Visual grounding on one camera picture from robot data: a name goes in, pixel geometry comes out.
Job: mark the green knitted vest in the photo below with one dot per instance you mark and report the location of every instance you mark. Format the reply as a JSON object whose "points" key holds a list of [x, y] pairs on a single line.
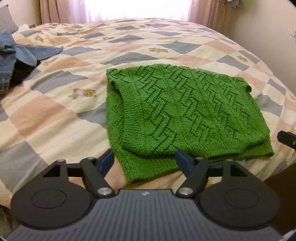
{"points": [[154, 110]]}

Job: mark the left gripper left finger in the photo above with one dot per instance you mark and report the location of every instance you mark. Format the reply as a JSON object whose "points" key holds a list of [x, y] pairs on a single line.
{"points": [[94, 170]]}

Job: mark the white wall socket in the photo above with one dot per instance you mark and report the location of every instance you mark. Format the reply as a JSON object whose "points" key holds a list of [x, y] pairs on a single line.
{"points": [[293, 33]]}

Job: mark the pink curtain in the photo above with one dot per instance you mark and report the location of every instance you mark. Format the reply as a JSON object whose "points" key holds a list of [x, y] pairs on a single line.
{"points": [[208, 13]]}

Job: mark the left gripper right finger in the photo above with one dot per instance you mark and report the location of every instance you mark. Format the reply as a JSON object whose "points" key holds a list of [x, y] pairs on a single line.
{"points": [[195, 171]]}

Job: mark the grey pillow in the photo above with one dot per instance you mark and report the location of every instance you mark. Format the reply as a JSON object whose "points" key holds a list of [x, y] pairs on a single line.
{"points": [[7, 23]]}

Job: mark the blue denim clothes pile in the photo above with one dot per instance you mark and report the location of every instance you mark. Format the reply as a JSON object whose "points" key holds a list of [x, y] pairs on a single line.
{"points": [[18, 61]]}

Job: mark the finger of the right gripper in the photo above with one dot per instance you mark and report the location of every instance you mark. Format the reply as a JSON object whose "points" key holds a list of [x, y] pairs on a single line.
{"points": [[287, 138]]}

